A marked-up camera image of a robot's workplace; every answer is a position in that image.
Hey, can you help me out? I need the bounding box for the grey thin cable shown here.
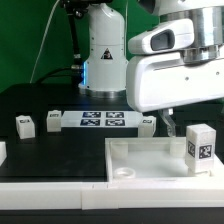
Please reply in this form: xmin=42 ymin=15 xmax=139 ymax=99
xmin=29 ymin=0 xmax=62 ymax=84

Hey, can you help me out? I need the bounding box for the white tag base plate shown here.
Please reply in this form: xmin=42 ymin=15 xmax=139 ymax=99
xmin=62 ymin=111 xmax=143 ymax=128

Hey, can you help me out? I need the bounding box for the white square tabletop part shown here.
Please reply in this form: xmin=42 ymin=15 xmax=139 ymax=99
xmin=104 ymin=136 xmax=224 ymax=183

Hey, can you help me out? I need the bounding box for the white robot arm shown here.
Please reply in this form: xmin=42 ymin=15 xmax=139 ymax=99
xmin=79 ymin=0 xmax=224 ymax=136

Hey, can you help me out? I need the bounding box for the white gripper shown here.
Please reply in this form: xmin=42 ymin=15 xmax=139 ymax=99
xmin=126 ymin=52 xmax=224 ymax=137

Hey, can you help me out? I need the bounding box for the white U-shaped fence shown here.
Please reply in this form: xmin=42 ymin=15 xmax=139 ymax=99
xmin=0 ymin=139 xmax=224 ymax=211

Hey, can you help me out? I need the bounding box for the black cable bundle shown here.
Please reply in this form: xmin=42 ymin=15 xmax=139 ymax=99
xmin=35 ymin=0 xmax=85 ymax=84

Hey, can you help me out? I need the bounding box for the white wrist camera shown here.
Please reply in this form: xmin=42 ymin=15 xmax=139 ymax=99
xmin=128 ymin=19 xmax=194 ymax=55

